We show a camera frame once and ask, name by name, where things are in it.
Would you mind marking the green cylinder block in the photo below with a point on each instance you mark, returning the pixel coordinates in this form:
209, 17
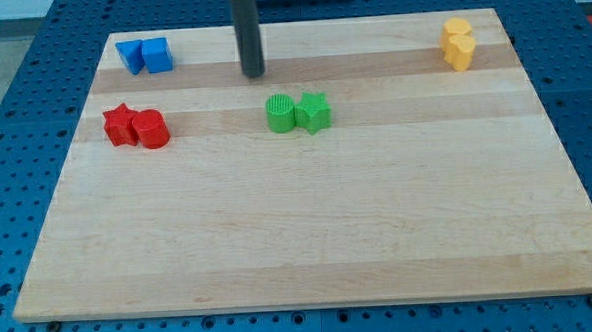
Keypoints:
280, 113

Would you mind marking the blue cube block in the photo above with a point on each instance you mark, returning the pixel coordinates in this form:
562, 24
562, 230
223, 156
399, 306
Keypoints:
157, 55

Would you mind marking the red cylinder block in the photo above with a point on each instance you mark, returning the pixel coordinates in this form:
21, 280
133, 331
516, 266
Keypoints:
151, 129

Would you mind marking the yellow hexagon block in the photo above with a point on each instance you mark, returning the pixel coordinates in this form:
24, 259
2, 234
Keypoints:
454, 26

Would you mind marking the red star block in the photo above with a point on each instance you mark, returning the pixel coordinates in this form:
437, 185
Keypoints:
118, 126

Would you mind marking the green star block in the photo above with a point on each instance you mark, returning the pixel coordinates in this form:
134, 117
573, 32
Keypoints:
313, 112

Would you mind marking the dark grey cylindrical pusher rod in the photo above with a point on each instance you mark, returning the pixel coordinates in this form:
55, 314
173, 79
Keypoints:
247, 33

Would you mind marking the light wooden board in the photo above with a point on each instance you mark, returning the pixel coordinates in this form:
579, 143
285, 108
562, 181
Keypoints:
431, 185

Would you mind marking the blue triangle block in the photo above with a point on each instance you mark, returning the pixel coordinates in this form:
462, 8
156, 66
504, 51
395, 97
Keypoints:
130, 53

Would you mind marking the yellow heart block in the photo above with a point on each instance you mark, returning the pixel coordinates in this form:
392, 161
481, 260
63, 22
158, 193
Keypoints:
458, 51

